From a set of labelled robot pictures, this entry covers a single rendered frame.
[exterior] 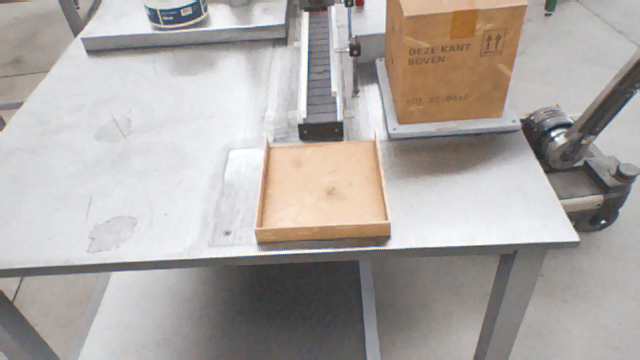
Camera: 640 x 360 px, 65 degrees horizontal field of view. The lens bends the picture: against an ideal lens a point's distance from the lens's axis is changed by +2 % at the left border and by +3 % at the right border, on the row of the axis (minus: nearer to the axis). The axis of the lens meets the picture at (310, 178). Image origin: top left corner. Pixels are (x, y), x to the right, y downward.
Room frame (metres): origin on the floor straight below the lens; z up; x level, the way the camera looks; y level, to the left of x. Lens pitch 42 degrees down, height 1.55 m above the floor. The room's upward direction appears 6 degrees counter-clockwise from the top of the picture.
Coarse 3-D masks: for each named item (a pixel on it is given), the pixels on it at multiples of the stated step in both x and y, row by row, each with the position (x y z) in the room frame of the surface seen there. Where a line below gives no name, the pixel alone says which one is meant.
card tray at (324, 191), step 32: (288, 160) 0.87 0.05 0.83; (320, 160) 0.86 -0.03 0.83; (352, 160) 0.85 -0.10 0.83; (288, 192) 0.76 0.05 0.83; (320, 192) 0.75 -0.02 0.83; (352, 192) 0.74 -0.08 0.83; (384, 192) 0.69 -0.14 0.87; (256, 224) 0.65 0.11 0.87; (288, 224) 0.67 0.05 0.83; (320, 224) 0.66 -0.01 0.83; (352, 224) 0.62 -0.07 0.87; (384, 224) 0.61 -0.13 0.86
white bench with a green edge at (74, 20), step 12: (0, 0) 2.39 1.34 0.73; (12, 0) 2.39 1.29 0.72; (24, 0) 2.40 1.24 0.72; (36, 0) 2.40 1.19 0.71; (60, 0) 2.39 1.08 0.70; (72, 0) 2.44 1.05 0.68; (96, 0) 3.75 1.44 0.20; (72, 12) 2.39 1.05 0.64; (72, 24) 2.39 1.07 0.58; (84, 24) 3.34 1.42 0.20; (0, 108) 2.38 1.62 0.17; (12, 108) 2.38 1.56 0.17; (0, 120) 2.38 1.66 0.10
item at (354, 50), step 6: (354, 36) 1.13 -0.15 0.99; (354, 42) 1.13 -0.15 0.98; (342, 48) 1.14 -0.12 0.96; (348, 48) 1.13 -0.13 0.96; (354, 48) 1.12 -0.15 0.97; (360, 48) 1.12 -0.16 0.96; (354, 54) 1.12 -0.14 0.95; (360, 54) 1.12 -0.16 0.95; (354, 60) 1.13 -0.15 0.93; (354, 66) 1.13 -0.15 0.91; (354, 72) 1.13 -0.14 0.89; (354, 78) 1.13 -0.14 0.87; (354, 84) 1.13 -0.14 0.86
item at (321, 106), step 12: (312, 24) 1.47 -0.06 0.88; (324, 24) 1.46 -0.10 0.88; (312, 36) 1.39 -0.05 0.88; (324, 36) 1.38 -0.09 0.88; (312, 48) 1.31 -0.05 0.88; (324, 48) 1.30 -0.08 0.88; (312, 60) 1.24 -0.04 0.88; (324, 60) 1.23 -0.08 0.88; (312, 72) 1.18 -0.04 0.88; (324, 72) 1.17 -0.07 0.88; (312, 84) 1.11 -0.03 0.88; (324, 84) 1.11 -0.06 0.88; (312, 96) 1.06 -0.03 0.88; (324, 96) 1.05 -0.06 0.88; (312, 108) 1.00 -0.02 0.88; (324, 108) 1.00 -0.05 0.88; (336, 108) 0.99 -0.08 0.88; (312, 120) 0.95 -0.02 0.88; (324, 120) 0.95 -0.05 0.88; (336, 120) 0.94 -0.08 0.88
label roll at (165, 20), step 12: (144, 0) 1.60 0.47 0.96; (156, 0) 1.57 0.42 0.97; (168, 0) 1.56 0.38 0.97; (180, 0) 1.57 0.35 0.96; (192, 0) 1.59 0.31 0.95; (204, 0) 1.65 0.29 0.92; (156, 12) 1.57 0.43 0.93; (168, 12) 1.56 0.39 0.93; (180, 12) 1.56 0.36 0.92; (192, 12) 1.58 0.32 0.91; (204, 12) 1.63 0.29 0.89; (156, 24) 1.58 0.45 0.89; (168, 24) 1.56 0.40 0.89; (180, 24) 1.56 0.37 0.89
